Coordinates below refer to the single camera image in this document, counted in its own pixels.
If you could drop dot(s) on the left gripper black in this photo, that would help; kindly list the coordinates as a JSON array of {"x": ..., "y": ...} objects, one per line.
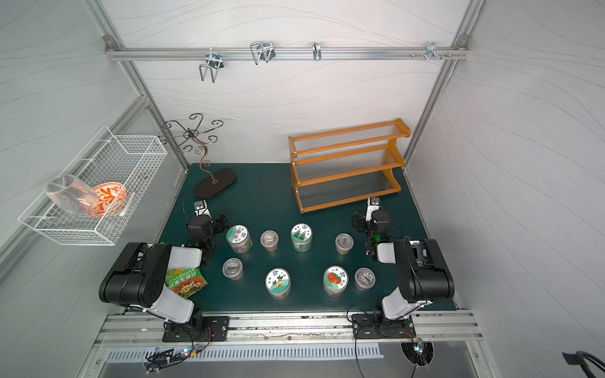
[{"x": 220, "y": 224}]

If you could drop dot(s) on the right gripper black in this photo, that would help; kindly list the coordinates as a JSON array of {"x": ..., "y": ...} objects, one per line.
[{"x": 358, "y": 222}]

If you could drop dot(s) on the small clear yellow seed container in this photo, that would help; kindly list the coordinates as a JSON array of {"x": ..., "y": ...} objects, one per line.
[{"x": 344, "y": 243}]

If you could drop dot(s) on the small clear red seed container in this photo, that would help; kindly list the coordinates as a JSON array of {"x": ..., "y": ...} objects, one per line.
[{"x": 269, "y": 240}]

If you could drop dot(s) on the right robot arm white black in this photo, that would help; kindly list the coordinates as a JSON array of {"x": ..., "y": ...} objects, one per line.
[{"x": 422, "y": 275}]

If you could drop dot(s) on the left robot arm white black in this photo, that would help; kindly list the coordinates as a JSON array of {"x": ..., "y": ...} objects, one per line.
[{"x": 137, "y": 279}]

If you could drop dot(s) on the wooden two-tier shelf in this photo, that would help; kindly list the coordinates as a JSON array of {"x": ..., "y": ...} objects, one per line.
[{"x": 344, "y": 166}]

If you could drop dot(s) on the jar with purple flower lid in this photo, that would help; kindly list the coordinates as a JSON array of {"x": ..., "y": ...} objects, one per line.
[{"x": 239, "y": 239}]

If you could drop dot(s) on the green snack bag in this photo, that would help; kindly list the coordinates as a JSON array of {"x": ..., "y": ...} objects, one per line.
[{"x": 185, "y": 282}]

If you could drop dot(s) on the jar with tomato lid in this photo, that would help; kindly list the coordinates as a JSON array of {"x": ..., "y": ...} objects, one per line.
[{"x": 335, "y": 281}]

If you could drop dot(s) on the jar with green tree lid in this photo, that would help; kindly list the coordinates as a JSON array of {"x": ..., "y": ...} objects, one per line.
[{"x": 301, "y": 237}]

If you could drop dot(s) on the black metal jewelry stand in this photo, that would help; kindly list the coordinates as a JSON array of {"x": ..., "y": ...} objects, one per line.
[{"x": 199, "y": 141}]

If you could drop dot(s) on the jar with carrot lid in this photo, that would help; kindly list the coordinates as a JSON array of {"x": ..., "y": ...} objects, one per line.
[{"x": 278, "y": 283}]

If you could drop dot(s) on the orange patterned bowl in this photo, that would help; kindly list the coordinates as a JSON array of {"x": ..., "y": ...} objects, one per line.
[{"x": 111, "y": 199}]

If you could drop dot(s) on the clear glass cup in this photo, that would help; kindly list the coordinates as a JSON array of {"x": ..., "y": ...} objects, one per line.
[{"x": 72, "y": 195}]

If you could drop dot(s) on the metal double hook left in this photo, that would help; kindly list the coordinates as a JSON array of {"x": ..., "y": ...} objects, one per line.
[{"x": 211, "y": 67}]

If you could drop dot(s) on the metal double hook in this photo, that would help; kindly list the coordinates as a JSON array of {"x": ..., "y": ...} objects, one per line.
[
  {"x": 262, "y": 51},
  {"x": 211, "y": 67}
]

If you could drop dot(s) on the metal double hook middle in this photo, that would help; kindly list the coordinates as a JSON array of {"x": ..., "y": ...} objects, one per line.
[{"x": 262, "y": 51}]

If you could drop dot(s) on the small metal hook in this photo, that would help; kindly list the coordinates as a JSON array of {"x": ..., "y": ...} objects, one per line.
[{"x": 316, "y": 48}]

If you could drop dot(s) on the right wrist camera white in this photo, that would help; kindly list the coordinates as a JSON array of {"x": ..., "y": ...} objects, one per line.
[{"x": 373, "y": 204}]

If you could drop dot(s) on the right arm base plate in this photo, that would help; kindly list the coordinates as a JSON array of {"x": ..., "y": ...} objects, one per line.
[{"x": 367, "y": 327}]

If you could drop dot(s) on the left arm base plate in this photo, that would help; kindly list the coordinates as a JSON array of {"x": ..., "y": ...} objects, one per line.
[{"x": 213, "y": 329}]

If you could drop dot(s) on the white wire basket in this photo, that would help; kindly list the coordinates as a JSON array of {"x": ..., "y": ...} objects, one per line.
[{"x": 132, "y": 160}]

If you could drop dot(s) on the aluminium front rail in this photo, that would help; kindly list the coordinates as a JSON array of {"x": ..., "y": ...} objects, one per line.
[{"x": 142, "y": 329}]

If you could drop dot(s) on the aluminium rail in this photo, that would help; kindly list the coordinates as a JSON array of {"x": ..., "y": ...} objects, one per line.
[
  {"x": 142, "y": 329},
  {"x": 282, "y": 53}
]

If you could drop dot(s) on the white slotted cable duct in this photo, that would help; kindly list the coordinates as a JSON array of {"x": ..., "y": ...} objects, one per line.
[{"x": 295, "y": 352}]

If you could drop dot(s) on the metal bracket hook right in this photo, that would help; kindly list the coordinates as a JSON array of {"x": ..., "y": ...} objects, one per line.
[{"x": 431, "y": 54}]

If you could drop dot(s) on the aluminium top rail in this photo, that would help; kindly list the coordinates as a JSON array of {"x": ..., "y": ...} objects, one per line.
[{"x": 282, "y": 53}]

